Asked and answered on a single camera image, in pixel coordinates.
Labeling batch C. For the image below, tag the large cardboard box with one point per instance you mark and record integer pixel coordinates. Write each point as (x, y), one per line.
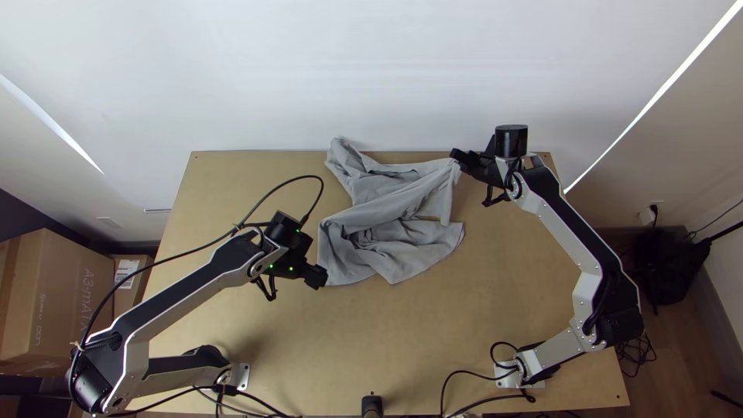
(46, 296)

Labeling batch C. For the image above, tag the grey t-shirt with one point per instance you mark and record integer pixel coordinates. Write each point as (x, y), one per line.
(389, 226)

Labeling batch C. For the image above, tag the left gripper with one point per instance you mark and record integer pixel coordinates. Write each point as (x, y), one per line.
(316, 276)

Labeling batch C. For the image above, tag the black bag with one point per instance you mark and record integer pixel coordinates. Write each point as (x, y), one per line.
(667, 264)

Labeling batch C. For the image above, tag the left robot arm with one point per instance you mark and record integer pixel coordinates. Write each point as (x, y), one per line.
(174, 293)

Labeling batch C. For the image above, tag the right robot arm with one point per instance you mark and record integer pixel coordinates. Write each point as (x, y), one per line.
(557, 209)

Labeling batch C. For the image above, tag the white wall outlet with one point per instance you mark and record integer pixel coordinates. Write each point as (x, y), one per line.
(648, 215)

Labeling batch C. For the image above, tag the small cardboard box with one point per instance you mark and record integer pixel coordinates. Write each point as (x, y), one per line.
(130, 278)

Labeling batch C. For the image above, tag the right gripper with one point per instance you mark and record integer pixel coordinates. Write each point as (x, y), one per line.
(477, 165)

